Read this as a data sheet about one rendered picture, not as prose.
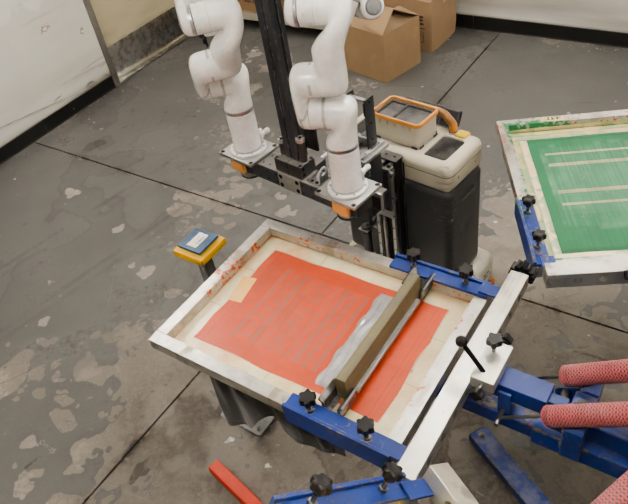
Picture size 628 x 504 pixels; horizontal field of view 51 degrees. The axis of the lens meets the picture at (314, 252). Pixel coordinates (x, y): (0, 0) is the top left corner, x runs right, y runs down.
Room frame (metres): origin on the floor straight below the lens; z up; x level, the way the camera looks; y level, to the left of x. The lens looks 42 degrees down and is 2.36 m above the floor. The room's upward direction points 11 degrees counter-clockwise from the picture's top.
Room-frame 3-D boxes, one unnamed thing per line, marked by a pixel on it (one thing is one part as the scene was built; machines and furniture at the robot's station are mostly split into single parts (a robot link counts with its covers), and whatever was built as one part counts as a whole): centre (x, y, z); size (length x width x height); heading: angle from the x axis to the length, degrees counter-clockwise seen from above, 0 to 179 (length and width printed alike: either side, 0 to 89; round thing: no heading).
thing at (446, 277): (1.32, -0.34, 0.98); 0.30 x 0.05 x 0.07; 50
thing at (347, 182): (1.64, -0.15, 1.21); 0.16 x 0.13 x 0.15; 132
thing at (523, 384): (0.90, -0.41, 1.02); 0.17 x 0.06 x 0.05; 50
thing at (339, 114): (1.63, -0.13, 1.37); 0.13 x 0.10 x 0.16; 73
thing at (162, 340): (1.27, 0.02, 0.97); 0.79 x 0.58 x 0.04; 50
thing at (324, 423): (0.90, 0.02, 0.98); 0.30 x 0.05 x 0.07; 50
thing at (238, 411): (1.14, 0.20, 0.74); 0.46 x 0.04 x 0.42; 50
